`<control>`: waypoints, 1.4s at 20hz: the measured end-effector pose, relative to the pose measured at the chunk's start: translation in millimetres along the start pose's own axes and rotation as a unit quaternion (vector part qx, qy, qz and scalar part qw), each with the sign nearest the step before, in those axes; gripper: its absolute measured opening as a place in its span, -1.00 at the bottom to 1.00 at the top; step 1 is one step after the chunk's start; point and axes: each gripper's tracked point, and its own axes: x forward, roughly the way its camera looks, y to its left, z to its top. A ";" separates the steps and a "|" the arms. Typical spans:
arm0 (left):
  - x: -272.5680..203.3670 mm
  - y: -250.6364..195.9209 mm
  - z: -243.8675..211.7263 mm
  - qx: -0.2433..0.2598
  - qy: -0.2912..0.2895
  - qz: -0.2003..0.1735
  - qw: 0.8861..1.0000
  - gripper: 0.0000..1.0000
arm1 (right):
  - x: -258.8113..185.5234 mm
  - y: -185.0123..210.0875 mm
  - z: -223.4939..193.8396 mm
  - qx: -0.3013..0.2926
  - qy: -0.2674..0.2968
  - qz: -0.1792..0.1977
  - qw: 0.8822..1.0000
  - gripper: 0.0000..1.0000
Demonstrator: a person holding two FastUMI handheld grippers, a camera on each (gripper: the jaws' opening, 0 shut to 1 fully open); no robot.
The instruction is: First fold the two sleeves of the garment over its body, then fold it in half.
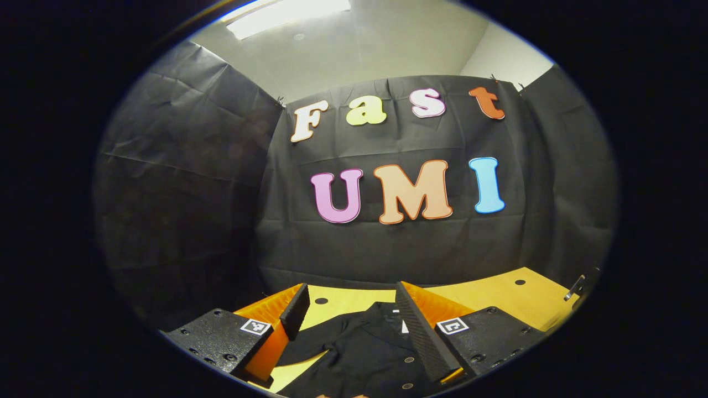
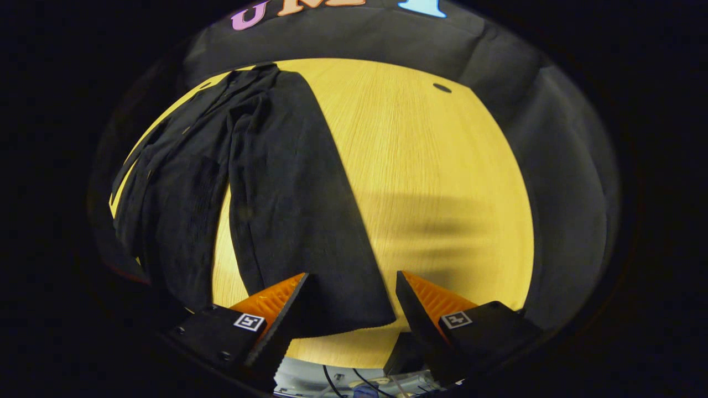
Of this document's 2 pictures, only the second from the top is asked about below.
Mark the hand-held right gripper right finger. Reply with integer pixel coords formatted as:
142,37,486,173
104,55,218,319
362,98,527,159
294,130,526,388
395,270,544,386

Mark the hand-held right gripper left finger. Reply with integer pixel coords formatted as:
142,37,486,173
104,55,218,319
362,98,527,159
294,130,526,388
165,272,315,392

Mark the black buttoned jacket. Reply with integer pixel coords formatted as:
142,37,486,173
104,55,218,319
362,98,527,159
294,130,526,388
110,63,397,339

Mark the black cable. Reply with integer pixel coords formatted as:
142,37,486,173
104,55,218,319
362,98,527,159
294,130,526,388
353,368,400,398
322,365,347,398

